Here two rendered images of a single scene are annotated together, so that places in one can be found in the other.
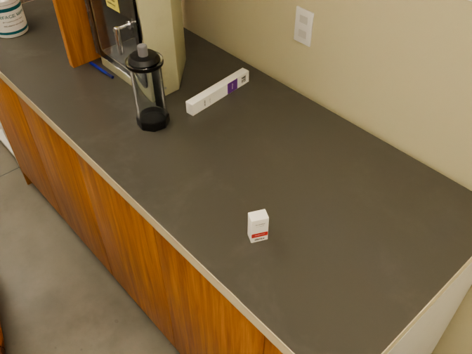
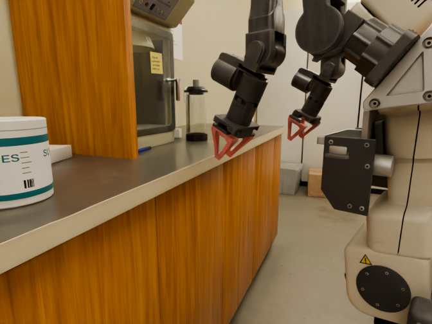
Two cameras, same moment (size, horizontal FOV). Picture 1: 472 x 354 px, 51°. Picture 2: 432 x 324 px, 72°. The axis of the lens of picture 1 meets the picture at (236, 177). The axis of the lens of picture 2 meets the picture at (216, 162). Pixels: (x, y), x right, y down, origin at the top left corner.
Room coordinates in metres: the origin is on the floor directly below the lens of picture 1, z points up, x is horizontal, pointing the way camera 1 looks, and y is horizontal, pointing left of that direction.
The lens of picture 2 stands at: (1.73, 1.55, 1.12)
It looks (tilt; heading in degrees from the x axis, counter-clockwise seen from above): 12 degrees down; 246
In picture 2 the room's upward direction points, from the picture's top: straight up
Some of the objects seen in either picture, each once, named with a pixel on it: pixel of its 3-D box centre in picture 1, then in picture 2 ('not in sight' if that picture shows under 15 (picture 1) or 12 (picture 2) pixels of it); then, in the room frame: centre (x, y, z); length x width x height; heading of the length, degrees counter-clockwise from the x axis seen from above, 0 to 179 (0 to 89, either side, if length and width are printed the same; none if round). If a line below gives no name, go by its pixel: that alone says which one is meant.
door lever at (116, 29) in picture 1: (123, 38); (174, 89); (1.36, 0.34, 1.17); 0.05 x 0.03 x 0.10; 132
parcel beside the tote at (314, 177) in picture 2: not in sight; (325, 182); (-0.92, -1.06, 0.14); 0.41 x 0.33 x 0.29; 138
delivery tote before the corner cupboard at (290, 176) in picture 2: not in sight; (276, 177); (-0.50, -1.48, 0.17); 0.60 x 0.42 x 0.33; 130
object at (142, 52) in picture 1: (143, 55); (195, 87); (1.24, 0.26, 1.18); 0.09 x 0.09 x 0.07
